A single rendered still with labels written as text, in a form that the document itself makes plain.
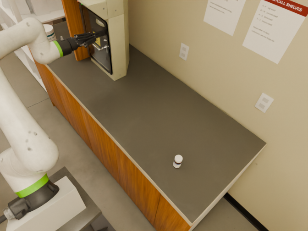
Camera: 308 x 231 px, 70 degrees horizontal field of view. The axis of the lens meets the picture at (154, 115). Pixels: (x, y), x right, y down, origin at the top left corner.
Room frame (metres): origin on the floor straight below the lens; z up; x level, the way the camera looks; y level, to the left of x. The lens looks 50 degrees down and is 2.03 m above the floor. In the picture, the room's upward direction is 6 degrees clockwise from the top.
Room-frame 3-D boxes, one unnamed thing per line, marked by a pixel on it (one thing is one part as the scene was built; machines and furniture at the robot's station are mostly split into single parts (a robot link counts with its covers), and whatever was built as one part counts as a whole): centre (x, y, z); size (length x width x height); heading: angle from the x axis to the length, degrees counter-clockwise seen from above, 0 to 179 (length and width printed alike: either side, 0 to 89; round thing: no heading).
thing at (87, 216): (0.29, 0.43, 0.92); 0.32 x 0.32 x 0.04; 50
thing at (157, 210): (1.26, 0.26, 0.45); 2.05 x 0.67 x 0.90; 46
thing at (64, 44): (1.06, 0.54, 1.31); 0.09 x 0.06 x 0.12; 46
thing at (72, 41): (1.11, 0.49, 1.31); 0.09 x 0.08 x 0.07; 136
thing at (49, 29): (1.60, 0.94, 1.02); 0.13 x 0.13 x 0.15
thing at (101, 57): (1.33, 0.44, 1.19); 0.30 x 0.01 x 0.40; 46
